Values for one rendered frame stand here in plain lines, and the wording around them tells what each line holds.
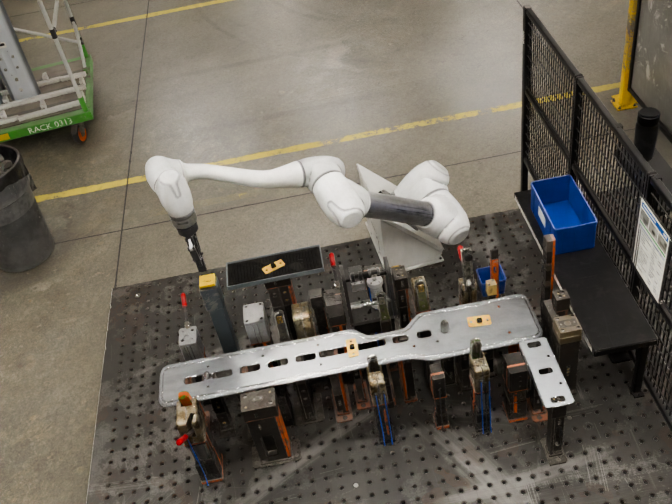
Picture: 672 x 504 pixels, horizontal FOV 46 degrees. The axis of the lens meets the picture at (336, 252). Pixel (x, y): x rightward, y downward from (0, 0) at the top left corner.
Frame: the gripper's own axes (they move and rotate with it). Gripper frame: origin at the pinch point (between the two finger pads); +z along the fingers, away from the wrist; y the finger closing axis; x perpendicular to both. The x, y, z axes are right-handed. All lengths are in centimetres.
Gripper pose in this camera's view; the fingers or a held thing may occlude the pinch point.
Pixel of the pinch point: (200, 263)
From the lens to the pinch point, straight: 295.8
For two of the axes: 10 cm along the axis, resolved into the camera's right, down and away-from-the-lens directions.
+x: 9.8, -1.9, -0.1
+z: 1.5, 7.3, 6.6
